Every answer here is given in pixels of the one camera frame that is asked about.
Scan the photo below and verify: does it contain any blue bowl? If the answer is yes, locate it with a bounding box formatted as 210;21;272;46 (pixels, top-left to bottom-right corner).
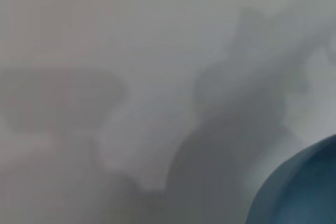
245;134;336;224

